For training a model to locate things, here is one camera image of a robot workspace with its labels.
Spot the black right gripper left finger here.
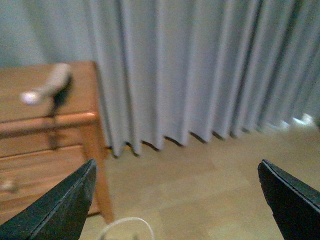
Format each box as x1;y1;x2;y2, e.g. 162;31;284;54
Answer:
0;159;97;240

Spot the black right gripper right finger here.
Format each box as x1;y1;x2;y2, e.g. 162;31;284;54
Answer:
257;159;320;240

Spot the wooden nightstand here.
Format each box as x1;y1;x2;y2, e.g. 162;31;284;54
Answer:
0;61;114;223

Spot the light green curtain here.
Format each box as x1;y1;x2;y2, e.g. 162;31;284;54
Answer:
0;0;320;158

